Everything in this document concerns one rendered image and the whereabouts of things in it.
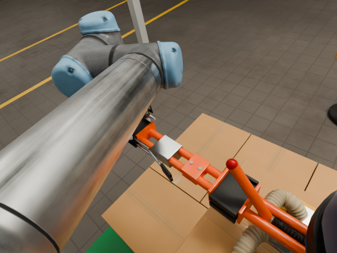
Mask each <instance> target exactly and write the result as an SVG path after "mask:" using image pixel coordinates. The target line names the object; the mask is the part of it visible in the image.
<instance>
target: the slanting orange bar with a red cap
mask: <svg viewBox="0 0 337 253"><path fill-rule="evenodd" d="M226 167H227V169H229V171H230V172H231V174H232V175H233V177H234V178H235V180H236V181H237V182H238V184H239V185H240V187H241V188H242V190H243V191H244V193H245V194H246V196H247V197H248V199H249V200H250V201H251V203H252V204H253V206H254V207H255V209H256V210H257V212H258V213H259V215H260V216H261V217H262V218H264V219H265V220H267V221H268V220H270V219H271V218H272V214H271V212H270V211H269V209H268V208H267V206H266V205H265V203H264V202H263V200H262V199H261V197H260V196H259V194H258V193H257V191H256V190H255V188H254V187H253V185H252V184H251V182H250V181H249V179H248V178H247V176H246V175H245V173H244V172H243V170H242V169H241V167H240V166H239V164H238V162H237V161H236V160H235V159H228V160H227V161H226Z"/></svg>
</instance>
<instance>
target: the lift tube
mask: <svg viewBox="0 0 337 253"><path fill-rule="evenodd" d="M321 224H322V232H323V239H324V246H325V250H326V253H337V192H336V193H335V194H334V196H333V197H332V199H331V200H330V202H329V203H328V205H327V206H326V208H325V210H324V213H323V217H322V222H321ZM306 235H307V232H306ZM305 252H306V253H307V246H306V238H305Z"/></svg>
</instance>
